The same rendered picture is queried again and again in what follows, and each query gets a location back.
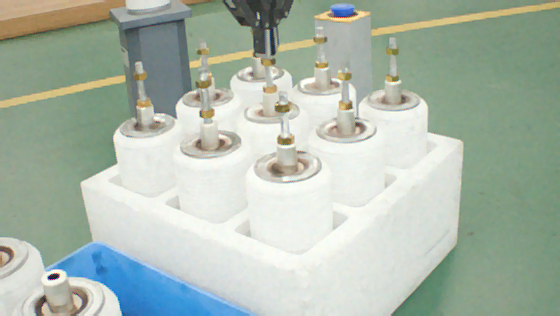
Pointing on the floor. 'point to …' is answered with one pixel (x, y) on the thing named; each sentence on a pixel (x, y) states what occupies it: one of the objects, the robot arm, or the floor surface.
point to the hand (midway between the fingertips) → (266, 41)
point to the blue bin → (143, 285)
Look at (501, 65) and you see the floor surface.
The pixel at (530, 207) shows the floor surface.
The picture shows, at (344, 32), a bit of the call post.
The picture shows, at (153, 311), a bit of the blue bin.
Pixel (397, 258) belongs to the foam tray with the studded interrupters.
